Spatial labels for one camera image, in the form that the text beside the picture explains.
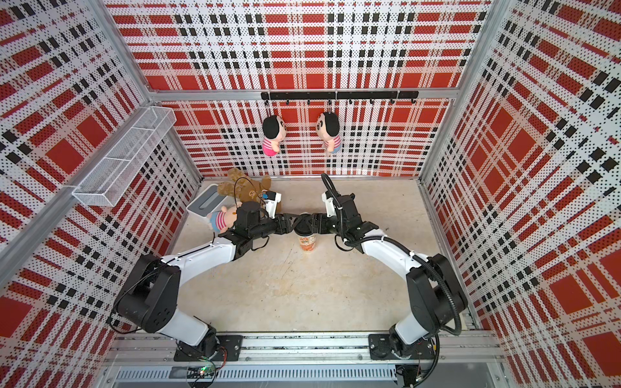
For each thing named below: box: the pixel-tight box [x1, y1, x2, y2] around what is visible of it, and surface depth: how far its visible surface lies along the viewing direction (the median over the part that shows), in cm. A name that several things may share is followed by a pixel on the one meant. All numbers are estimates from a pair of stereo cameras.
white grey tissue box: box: [185, 183, 229, 220], surface depth 107 cm
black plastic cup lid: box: [294, 213, 313, 237], surface depth 84 cm
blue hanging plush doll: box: [315, 111, 343, 154], surface depth 96 cm
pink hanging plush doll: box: [261, 114, 288, 157], surface depth 97 cm
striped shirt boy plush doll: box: [207, 202, 243, 233], surface depth 100 cm
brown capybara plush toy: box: [217, 168, 272, 203], surface depth 109 cm
